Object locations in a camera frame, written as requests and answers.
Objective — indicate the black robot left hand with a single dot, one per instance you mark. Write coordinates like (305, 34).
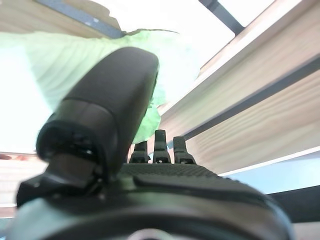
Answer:
(112, 100)

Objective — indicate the toy napa cabbage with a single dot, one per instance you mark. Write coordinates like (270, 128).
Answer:
(75, 57)

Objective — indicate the light wooden crate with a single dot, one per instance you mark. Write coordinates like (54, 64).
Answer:
(250, 100)

